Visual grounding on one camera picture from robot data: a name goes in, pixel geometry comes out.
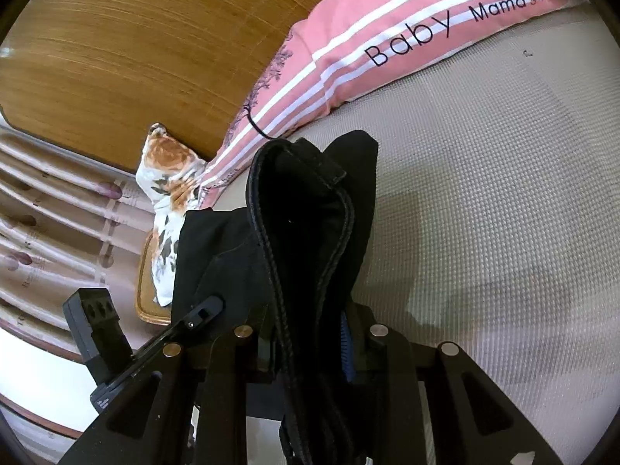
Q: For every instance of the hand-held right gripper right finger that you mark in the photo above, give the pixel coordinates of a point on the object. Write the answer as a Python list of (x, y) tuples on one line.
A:
[(347, 353)]

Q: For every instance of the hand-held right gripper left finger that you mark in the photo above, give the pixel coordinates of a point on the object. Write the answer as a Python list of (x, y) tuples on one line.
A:
[(242, 348)]

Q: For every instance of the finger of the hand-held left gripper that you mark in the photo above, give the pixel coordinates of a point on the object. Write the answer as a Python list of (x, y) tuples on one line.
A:
[(203, 311)]

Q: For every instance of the black pants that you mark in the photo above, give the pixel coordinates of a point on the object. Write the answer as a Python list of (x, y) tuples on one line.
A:
[(310, 232)]

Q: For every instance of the pink striped curtain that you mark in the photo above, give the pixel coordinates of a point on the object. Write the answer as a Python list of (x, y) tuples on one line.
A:
[(48, 232)]

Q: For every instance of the floral pillow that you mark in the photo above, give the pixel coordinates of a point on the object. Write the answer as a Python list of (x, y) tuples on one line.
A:
[(169, 155)]

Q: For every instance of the wooden headboard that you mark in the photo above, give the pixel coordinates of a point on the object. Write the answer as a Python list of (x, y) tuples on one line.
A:
[(145, 48)]

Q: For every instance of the pink striped pillow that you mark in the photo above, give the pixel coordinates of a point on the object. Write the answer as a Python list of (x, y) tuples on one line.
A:
[(387, 24)]

